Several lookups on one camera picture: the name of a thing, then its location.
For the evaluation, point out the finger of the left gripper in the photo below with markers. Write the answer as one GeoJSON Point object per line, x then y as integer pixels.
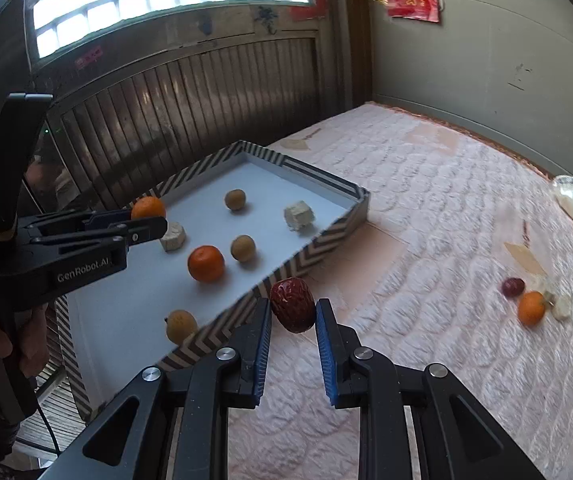
{"type": "Point", "coordinates": [75, 221]}
{"type": "Point", "coordinates": [93, 244]}

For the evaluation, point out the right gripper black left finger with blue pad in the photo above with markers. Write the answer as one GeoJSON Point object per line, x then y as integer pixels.
{"type": "Point", "coordinates": [174, 425]}

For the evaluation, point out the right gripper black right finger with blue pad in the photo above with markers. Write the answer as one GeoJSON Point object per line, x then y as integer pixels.
{"type": "Point", "coordinates": [413, 421]}

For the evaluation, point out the small tangerine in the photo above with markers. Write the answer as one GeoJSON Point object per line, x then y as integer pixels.
{"type": "Point", "coordinates": [148, 207]}

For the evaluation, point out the dark red jujube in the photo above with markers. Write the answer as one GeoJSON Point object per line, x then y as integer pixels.
{"type": "Point", "coordinates": [512, 287]}
{"type": "Point", "coordinates": [293, 304]}

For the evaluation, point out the person's hand holding gripper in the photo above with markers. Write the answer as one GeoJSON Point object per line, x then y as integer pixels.
{"type": "Point", "coordinates": [35, 352]}

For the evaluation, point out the large orange tangerine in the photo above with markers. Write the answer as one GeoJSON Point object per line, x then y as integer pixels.
{"type": "Point", "coordinates": [206, 264]}

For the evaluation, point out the small brown longan far left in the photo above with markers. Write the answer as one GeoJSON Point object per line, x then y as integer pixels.
{"type": "Point", "coordinates": [180, 324]}

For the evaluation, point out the chevron patterned tray box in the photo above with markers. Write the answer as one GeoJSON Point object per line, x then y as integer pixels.
{"type": "Point", "coordinates": [239, 220]}

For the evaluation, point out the large brown longan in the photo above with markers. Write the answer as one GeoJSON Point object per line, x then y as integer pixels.
{"type": "Point", "coordinates": [243, 248]}

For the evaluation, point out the tangerine with stem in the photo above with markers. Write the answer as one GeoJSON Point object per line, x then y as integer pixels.
{"type": "Point", "coordinates": [531, 308]}

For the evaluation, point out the beige paper tag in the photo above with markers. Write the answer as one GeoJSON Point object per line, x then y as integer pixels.
{"type": "Point", "coordinates": [526, 247]}

